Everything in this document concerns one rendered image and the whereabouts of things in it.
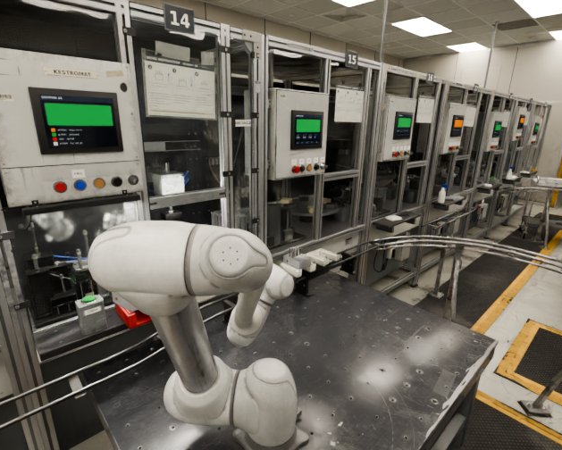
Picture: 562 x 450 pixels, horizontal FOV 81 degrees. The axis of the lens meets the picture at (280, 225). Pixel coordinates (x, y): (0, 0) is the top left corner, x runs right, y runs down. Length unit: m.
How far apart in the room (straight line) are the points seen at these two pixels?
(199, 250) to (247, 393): 0.59
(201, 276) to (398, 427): 0.97
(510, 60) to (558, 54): 0.82
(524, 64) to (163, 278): 9.03
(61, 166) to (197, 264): 0.86
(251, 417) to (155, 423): 0.39
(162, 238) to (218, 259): 0.12
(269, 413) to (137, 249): 0.65
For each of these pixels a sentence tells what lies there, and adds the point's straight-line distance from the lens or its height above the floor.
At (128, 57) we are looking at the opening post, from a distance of 1.43.
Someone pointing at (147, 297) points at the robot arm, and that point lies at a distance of 0.64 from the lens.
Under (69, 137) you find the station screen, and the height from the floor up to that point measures 1.58.
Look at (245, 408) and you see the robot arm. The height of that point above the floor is 0.87.
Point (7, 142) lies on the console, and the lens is 1.31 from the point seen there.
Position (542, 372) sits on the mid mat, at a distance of 3.11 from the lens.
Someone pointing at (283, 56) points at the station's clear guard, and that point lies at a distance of 1.86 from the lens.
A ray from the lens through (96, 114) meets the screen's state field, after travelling 1.33.
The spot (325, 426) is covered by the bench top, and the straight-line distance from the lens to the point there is 1.30.
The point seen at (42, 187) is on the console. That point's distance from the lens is 1.34.
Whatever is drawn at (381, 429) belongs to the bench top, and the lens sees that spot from 1.33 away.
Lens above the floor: 1.65
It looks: 17 degrees down
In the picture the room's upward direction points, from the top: 1 degrees clockwise
